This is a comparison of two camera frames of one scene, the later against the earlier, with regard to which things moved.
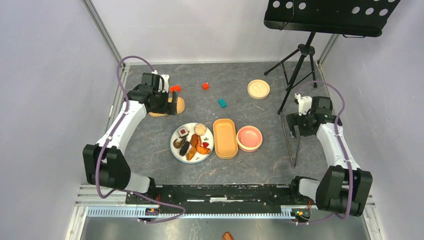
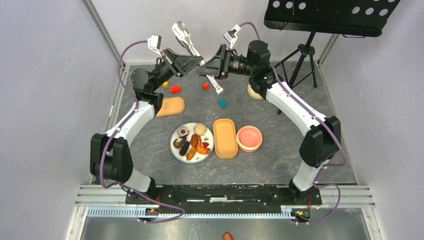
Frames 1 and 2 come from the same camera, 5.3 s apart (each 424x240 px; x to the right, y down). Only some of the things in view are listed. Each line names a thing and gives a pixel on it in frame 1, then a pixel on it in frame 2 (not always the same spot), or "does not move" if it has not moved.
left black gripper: x=169 y=108 → x=180 y=64
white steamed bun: x=200 y=129 does not move
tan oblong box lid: x=180 y=106 does not move
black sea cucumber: x=184 y=148 does not move
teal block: x=222 y=103 does not move
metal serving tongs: x=294 y=164 → x=183 y=37
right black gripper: x=294 y=119 → x=214 y=66
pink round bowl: x=249 y=139 does not move
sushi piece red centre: x=182 y=131 does not move
